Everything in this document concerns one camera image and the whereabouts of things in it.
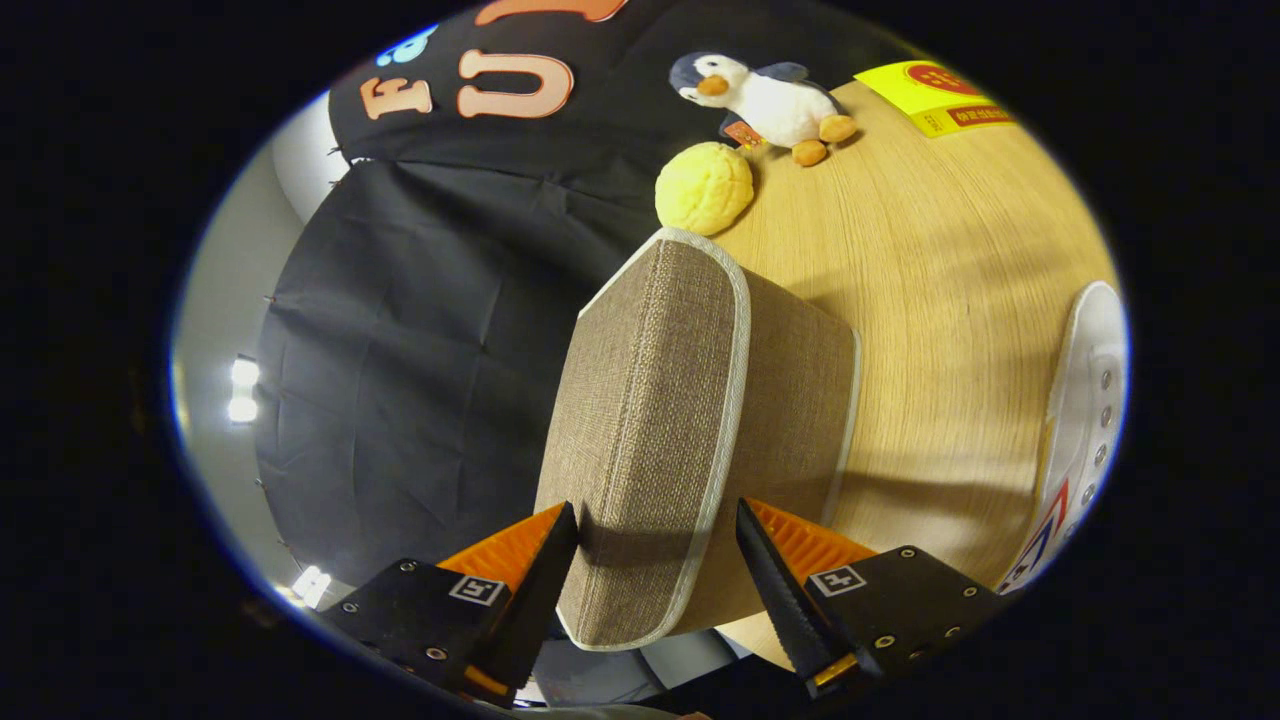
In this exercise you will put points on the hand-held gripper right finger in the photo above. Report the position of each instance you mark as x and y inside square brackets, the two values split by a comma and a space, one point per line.
[780, 600]

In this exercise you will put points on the yellow bun plush toy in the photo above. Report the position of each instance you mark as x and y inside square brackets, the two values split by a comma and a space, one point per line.
[705, 190]

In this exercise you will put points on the yellow book with red circle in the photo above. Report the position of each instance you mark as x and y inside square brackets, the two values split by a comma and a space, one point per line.
[920, 95]

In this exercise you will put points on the brown fabric storage box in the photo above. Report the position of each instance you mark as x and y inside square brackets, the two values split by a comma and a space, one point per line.
[660, 400]

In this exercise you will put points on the black backdrop cloth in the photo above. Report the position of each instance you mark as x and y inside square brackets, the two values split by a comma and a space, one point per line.
[400, 350]

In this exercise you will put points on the ceiling light panel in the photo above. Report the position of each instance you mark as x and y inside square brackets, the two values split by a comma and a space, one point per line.
[243, 372]
[310, 585]

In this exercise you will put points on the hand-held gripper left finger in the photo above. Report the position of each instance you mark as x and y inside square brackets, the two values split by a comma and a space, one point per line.
[540, 610]

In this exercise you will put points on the penguin plush toy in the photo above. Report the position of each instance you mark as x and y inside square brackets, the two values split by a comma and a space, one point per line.
[770, 105]

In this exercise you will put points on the white canvas shoe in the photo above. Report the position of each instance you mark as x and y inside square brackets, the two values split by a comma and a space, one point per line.
[1085, 400]

